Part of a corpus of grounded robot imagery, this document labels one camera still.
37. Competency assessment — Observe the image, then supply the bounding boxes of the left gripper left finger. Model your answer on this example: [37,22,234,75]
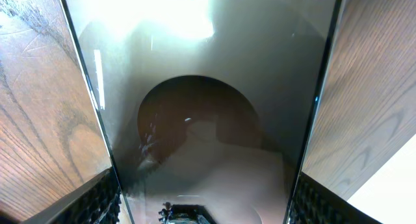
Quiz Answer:
[24,168,121,224]

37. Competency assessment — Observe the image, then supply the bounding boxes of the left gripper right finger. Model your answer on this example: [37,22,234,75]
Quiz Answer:
[287,173,380,224]

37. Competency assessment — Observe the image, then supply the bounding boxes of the Galaxy S25 Ultra smartphone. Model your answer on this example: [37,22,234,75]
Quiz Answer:
[60,0,343,223]

